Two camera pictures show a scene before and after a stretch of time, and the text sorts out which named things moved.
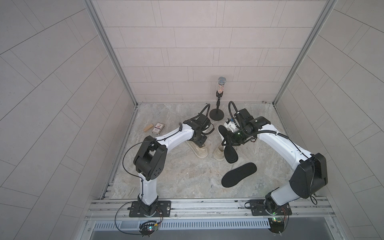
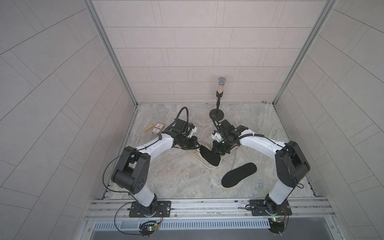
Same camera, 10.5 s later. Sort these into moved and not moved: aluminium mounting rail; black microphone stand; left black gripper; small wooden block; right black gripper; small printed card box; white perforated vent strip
Moved: left black gripper; right black gripper
Not moved: aluminium mounting rail; small wooden block; white perforated vent strip; black microphone stand; small printed card box
